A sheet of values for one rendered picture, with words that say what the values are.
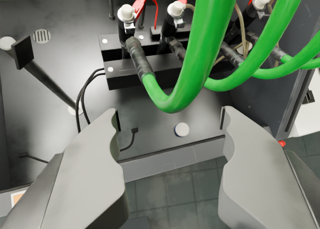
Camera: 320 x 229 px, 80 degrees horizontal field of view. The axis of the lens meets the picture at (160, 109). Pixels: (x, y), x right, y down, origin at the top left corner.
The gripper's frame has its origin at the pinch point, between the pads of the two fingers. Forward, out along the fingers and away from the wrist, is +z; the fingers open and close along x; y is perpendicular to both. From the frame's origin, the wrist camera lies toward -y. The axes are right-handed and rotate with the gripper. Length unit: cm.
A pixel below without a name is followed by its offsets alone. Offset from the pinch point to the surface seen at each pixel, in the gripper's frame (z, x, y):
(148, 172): 16.3, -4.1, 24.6
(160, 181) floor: 77, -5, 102
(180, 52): 20.7, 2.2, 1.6
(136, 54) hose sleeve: 13.1, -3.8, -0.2
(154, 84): 6.9, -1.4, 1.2
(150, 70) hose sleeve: 9.7, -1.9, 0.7
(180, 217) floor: 63, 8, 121
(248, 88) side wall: 36.8, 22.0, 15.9
